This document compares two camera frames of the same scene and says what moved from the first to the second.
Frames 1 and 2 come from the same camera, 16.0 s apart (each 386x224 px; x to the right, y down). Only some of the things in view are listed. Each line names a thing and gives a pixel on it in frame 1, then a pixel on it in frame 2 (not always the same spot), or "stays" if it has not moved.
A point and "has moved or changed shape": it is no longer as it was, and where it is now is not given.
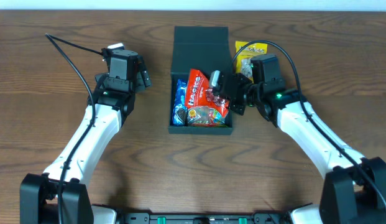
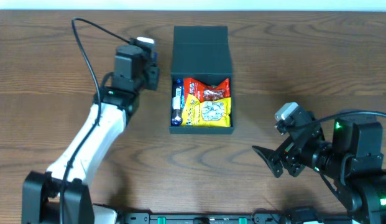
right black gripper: x=229 y=92 → x=286 y=157
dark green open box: x=202 y=49 stays
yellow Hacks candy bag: x=244 y=51 → x=213 y=114
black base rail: x=205 y=218 stays
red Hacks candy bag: x=197 y=94 has moved or changed shape
